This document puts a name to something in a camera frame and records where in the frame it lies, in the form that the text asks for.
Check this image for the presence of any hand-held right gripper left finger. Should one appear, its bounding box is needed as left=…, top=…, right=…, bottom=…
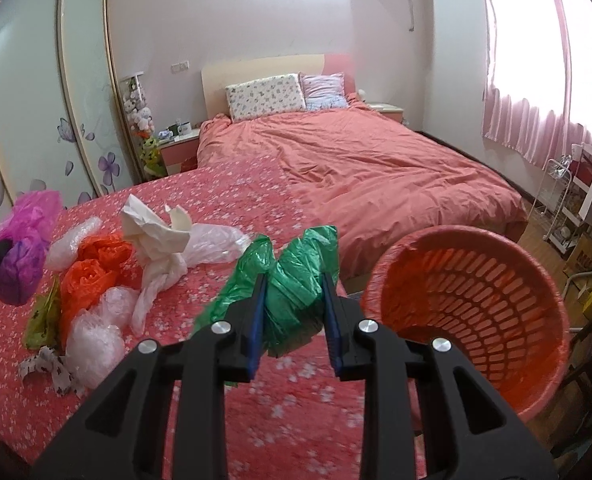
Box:
left=28, top=274, right=268, bottom=480

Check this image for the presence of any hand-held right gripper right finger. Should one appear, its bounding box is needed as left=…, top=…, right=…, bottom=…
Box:
left=322, top=274, right=562, bottom=480

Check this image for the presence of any magenta purple plastic bag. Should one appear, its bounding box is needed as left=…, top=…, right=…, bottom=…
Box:
left=0, top=190, right=64, bottom=306

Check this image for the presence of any green plastic bag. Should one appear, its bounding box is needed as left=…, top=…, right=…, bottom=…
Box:
left=192, top=225, right=339, bottom=388

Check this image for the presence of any yellow-green plastic bag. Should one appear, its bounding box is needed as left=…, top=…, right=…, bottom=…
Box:
left=23, top=275, right=63, bottom=351

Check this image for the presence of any orange plastic bag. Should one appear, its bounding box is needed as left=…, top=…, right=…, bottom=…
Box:
left=58, top=234, right=142, bottom=351

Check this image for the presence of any white paw-print wrapper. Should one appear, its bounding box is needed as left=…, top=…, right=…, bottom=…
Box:
left=18, top=347, right=84, bottom=398

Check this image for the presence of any orange plastic basket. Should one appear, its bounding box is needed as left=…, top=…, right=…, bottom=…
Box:
left=360, top=225, right=574, bottom=423

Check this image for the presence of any translucent white plastic bag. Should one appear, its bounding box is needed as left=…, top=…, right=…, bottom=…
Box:
left=183, top=224, right=253, bottom=267

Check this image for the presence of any clear bubble plastic bag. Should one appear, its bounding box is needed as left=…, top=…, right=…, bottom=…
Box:
left=68, top=310, right=127, bottom=392

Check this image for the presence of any red floral blanket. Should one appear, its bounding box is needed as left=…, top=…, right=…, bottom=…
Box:
left=0, top=157, right=427, bottom=480

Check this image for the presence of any flower-print sliding wardrobe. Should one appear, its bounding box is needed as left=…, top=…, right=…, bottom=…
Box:
left=0, top=0, right=137, bottom=261

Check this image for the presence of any salmon duvet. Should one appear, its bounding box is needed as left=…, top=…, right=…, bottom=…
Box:
left=196, top=100, right=529, bottom=281

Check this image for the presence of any green yellow plush toy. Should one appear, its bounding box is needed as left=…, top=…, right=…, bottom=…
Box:
left=141, top=135, right=167, bottom=177

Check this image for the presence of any pink nightstand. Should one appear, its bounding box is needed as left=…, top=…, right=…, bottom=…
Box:
left=157, top=127, right=202, bottom=177
left=365, top=102, right=407, bottom=125

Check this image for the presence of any plush toy hanging organiser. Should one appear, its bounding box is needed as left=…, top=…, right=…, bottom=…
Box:
left=118, top=74, right=157, bottom=136

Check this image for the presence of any white floral pillow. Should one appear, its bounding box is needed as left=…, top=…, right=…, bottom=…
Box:
left=225, top=73, right=308, bottom=122

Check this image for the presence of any pink striped pillow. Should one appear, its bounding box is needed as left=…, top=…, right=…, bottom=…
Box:
left=298, top=71, right=349, bottom=112

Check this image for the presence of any cardboard box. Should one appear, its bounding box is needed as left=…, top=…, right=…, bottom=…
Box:
left=563, top=235, right=592, bottom=281

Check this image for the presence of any beige and pink headboard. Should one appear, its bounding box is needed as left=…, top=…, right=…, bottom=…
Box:
left=201, top=53, right=358, bottom=121

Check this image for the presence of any pink curtain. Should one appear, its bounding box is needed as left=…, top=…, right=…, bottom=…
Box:
left=476, top=0, right=592, bottom=166

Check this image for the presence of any white wire rack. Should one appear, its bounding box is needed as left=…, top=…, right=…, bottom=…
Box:
left=543, top=157, right=584, bottom=253

